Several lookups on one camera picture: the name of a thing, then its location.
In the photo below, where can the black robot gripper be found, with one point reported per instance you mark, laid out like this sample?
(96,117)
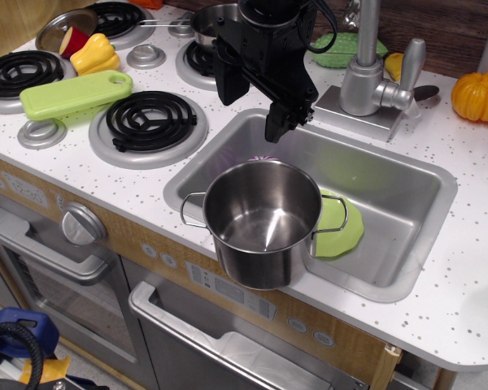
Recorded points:
(266,49)

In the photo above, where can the large steel stock pot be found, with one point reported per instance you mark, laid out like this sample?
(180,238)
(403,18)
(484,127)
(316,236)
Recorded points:
(263,216)

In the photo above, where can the grey metal sink basin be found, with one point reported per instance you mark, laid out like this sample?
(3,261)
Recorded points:
(403,202)

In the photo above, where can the steel pot lid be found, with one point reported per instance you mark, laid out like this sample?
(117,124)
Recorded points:
(51,36)

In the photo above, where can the purple white toy vegetable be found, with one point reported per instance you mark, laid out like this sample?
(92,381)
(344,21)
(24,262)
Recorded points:
(262,158)

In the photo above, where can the back right black burner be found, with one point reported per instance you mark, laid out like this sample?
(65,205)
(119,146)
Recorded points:
(194,66)

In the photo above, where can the black burner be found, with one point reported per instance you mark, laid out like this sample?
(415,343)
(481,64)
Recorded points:
(26,69)
(148,130)
(119,22)
(194,66)

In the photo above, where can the small steel saucepan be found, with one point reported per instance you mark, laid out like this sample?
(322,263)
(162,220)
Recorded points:
(202,22)

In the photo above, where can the green toy cabbage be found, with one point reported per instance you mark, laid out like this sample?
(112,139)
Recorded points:
(343,50)

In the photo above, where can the silver toy faucet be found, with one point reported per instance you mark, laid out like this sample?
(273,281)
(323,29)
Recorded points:
(367,103)

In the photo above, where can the front right black burner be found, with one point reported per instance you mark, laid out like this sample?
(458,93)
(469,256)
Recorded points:
(148,130)

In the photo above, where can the grey centre knob disc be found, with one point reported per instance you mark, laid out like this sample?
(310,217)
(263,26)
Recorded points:
(145,57)

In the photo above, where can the grey knob disc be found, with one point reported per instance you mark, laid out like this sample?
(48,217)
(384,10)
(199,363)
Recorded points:
(145,57)
(39,135)

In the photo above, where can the green plastic plate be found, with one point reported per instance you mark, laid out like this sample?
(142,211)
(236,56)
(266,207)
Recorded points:
(333,244)

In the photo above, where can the back left black burner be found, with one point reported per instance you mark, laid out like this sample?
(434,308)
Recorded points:
(119,22)

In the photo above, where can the yellow toy bell pepper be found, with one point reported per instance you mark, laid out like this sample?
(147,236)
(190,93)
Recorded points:
(97,55)

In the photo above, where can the green plastic cutting board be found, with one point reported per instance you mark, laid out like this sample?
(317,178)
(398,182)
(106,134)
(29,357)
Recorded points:
(64,97)

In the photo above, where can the red toy apple half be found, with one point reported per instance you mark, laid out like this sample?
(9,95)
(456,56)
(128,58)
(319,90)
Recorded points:
(73,40)

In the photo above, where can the orange toy pumpkin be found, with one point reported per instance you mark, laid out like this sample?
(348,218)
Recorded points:
(469,97)

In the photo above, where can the silver stove knob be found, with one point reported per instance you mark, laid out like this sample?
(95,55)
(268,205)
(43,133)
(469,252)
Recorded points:
(81,226)

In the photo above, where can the grey front knob disc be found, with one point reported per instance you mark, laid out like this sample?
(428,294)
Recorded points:
(39,135)

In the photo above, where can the front left black burner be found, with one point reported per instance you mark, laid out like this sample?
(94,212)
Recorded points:
(26,69)

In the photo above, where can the grey oven door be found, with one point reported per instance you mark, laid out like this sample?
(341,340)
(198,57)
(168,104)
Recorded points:
(83,290)

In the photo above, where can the grey dishwasher door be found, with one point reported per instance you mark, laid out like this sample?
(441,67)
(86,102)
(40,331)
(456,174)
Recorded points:
(195,345)

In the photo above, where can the blue clamp tool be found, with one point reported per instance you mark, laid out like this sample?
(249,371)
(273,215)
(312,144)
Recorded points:
(23,332)

